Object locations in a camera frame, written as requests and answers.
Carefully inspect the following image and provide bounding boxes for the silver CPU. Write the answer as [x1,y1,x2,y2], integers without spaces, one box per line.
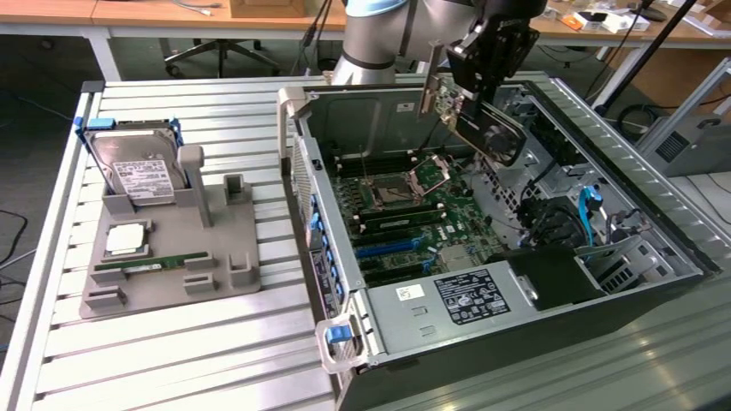
[106,223,147,257]

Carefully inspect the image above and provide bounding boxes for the black coiled cable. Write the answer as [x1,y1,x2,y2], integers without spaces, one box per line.
[618,104,669,139]

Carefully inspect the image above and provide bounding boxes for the black stand pole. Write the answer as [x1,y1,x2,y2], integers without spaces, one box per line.
[593,0,702,113]

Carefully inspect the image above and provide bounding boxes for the open black PC case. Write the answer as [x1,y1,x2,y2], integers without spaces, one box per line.
[277,79,722,411]

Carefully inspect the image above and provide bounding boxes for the silver chipset heatsink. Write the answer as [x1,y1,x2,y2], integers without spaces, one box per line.
[438,247,477,269]

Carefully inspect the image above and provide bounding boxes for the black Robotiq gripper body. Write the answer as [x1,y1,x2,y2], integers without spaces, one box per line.
[473,0,550,83]

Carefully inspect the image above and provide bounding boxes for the grey printed parts rack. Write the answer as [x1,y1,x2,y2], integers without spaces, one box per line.
[79,144,265,320]

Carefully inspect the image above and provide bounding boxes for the blue SATA wire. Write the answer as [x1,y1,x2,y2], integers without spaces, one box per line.
[576,183,605,249]

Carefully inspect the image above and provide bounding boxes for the perforated metal drive cage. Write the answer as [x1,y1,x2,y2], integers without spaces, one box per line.
[473,92,596,202]

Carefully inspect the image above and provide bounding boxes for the black power wire bundle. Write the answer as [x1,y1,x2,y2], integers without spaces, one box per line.
[513,196,596,250]

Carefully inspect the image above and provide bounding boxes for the brown cardboard box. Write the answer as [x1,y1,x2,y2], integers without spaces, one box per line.
[230,0,314,19]

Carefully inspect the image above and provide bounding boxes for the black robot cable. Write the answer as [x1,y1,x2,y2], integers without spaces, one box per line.
[290,0,334,78]

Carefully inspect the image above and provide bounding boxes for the small white box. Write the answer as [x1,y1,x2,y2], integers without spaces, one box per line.
[601,15,652,35]

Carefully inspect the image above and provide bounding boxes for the black office chair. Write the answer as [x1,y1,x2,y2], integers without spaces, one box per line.
[163,37,282,79]

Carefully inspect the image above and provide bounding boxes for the black plastic shroud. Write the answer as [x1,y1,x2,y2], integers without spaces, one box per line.
[485,246,608,312]

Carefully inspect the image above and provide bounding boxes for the hard disk with blue bracket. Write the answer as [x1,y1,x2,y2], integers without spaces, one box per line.
[74,116,194,207]

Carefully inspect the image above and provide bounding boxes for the metal socket cover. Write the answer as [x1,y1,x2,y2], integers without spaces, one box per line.
[406,152,458,198]

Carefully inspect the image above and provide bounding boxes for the grey metal cabinet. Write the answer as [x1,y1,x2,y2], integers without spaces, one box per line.
[634,57,731,177]

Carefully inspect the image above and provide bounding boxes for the grey metal disk bay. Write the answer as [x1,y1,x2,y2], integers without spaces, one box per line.
[574,234,681,296]

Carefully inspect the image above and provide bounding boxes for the graphics card with metal bracket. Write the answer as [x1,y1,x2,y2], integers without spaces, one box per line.
[417,39,530,169]

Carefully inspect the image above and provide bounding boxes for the black RAM stick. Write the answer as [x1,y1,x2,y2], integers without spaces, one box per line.
[354,208,449,235]

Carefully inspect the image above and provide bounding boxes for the wooden desk white legs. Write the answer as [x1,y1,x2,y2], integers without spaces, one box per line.
[530,0,731,108]
[0,0,350,82]

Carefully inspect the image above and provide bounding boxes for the green Dell motherboard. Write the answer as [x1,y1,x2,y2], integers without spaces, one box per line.
[330,149,498,289]

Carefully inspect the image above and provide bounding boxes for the black expansion slot blue latch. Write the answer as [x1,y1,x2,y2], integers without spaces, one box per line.
[358,256,431,275]

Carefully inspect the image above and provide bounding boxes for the black floor cable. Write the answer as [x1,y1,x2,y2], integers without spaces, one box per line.
[0,208,30,266]

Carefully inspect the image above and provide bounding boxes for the CPU socket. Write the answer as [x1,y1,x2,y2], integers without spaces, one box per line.
[370,175,427,211]

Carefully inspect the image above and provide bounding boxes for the green RAM stick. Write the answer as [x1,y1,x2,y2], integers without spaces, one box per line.
[94,251,209,273]

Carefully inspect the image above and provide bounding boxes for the grey cable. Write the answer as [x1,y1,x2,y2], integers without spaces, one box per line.
[171,0,223,17]

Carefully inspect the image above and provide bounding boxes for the grey power supply with labels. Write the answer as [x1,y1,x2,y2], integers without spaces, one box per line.
[363,259,544,357]

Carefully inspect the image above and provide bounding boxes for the thin black wire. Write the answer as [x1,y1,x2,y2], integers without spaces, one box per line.
[418,122,458,152]

